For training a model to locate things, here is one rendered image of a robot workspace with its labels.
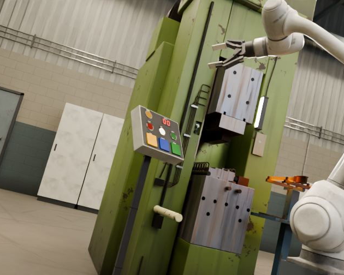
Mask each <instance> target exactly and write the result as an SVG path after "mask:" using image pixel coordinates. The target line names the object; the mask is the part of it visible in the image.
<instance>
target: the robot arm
mask: <svg viewBox="0 0 344 275"><path fill-rule="evenodd" d="M262 23H263V27H264V30H265V32H266V34H267V37H261V38H256V39H255V40H254V41H248V42H245V40H235V39H227V41H226V42H225V43H221V44H217V45H212V49H213V51H216V50H221V49H226V48H228V47H229V48H231V49H234V50H235V52H234V54H233V55H232V56H231V57H229V58H228V59H227V60H225V61H224V62H222V61H219V62H213V63H208V66H209V68H210V69H213V68H221V67H223V69H224V70H227V69H229V68H231V67H233V66H235V65H237V64H239V63H243V62H244V57H247V58H253V57H255V56H256V57H257V58H262V57H268V56H284V55H289V54H291V53H295V52H298V51H300V50H301V49H302V48H303V46H304V36H303V35H306V36H307V37H309V38H311V39H312V40H313V41H315V42H316V43H317V44H318V45H320V46H321V47H322V48H323V49H325V50H326V51H328V52H329V53H330V54H331V55H333V56H334V57H335V58H336V59H338V60H339V61H340V62H342V63H343V64H344V43H343V42H341V41H340V40H338V39H337V38H335V37H334V36H333V35H331V34H330V33H329V32H327V31H326V30H324V29H323V28H322V27H320V26H319V25H317V24H315V23H314V22H312V21H310V20H307V19H305V18H303V17H300V16H299V15H298V12H297V11H296V10H294V9H292V8H291V7H290V6H289V5H287V3H286V2H285V1H284V0H268V1H267V2H266V3H265V4H264V6H263V8H262ZM289 221H290V227H291V230H292V232H293V234H294V235H295V237H296V238H297V239H298V240H299V241H300V242H301V243H302V249H301V252H300V256H299V257H287V260H286V261H289V262H292V263H294V264H297V265H300V266H303V267H306V268H309V269H311V270H314V271H317V272H319V273H322V274H325V275H344V154H343V156H342V157H341V159H340V160H339V162H338V163H337V165H336V166H335V168H334V170H333V171H332V173H331V174H330V176H329V177H328V179H327V180H326V181H325V180H321V181H318V182H315V183H314V184H313V185H312V187H311V188H310V189H309V190H308V191H307V193H306V194H305V195H304V196H303V197H302V198H301V199H300V200H299V201H298V202H297V203H296V204H295V205H294V206H293V208H292V210H291V213H290V219H289Z"/></svg>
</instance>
